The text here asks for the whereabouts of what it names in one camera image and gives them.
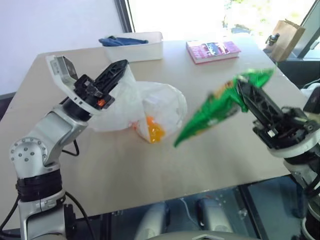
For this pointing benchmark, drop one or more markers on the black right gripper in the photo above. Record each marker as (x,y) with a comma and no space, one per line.
(287,127)

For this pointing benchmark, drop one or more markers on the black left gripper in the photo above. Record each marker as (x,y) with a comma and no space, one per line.
(87,88)

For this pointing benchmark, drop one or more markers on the white translucent plastic bag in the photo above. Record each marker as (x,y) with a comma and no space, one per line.
(130,100)

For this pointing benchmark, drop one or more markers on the green snack bag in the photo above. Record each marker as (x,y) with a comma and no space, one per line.
(212,112)

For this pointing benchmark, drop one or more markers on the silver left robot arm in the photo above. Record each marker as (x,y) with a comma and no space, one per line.
(47,130)

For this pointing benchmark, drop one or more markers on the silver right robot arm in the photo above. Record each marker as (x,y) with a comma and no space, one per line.
(303,172)

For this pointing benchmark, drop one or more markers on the white plastic storage box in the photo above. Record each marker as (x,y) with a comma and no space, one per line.
(140,51)

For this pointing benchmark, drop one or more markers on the brown paper bag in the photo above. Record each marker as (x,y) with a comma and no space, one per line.
(287,40)

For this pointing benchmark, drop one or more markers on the blue cloth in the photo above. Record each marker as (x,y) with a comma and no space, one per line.
(122,41)

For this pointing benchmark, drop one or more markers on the white orange snack packet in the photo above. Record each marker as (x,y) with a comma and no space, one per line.
(152,125)

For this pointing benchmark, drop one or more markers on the pink book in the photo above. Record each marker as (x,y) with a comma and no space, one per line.
(212,51)

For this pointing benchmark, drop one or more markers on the small black object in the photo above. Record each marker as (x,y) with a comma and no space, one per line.
(273,38)

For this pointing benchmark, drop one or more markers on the grey rounded robot leg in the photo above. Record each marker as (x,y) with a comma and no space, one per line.
(215,217)
(153,220)

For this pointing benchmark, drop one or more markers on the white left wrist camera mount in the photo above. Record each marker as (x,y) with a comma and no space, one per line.
(60,72)

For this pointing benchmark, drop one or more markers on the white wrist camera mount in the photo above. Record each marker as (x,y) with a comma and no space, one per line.
(60,72)
(292,148)

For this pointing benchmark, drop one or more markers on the dark window frame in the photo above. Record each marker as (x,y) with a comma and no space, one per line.
(125,15)

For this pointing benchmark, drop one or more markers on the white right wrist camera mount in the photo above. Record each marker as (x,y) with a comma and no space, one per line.
(292,148)

